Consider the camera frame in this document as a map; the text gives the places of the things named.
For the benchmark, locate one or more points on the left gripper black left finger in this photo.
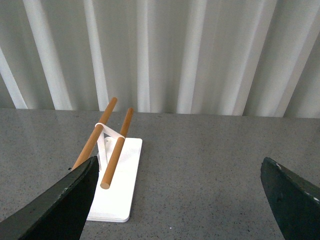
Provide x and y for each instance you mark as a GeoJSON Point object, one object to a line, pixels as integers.
{"type": "Point", "coordinates": [60, 213]}

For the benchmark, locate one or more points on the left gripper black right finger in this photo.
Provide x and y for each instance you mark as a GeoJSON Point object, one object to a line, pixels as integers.
{"type": "Point", "coordinates": [294, 201]}

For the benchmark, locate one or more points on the white wooden towel rack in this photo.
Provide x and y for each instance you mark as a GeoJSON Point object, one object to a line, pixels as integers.
{"type": "Point", "coordinates": [118, 162]}

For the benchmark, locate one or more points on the white pleated curtain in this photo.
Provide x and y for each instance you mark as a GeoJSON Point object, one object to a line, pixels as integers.
{"type": "Point", "coordinates": [222, 57]}

